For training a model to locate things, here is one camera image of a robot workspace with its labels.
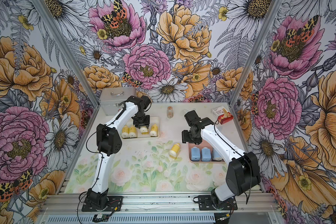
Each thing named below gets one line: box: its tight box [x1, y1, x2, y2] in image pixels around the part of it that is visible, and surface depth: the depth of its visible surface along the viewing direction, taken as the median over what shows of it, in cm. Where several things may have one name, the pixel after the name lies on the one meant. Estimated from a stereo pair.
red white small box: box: [211, 105, 234, 125], surface depth 111 cm
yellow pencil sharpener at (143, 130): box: [140, 126, 149, 135], surface depth 94 cm
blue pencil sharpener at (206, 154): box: [201, 147, 212, 162], surface depth 87 cm
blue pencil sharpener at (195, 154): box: [190, 146, 201, 162], surface depth 87 cm
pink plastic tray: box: [188, 139, 226, 164], surface depth 87 cm
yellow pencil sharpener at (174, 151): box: [168, 142, 181, 160], surface depth 89 cm
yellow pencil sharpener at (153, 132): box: [149, 123, 159, 138], surface depth 98 cm
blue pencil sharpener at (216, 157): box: [212, 148, 223, 161], surface depth 86 cm
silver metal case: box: [99, 86, 137, 116], surface depth 111 cm
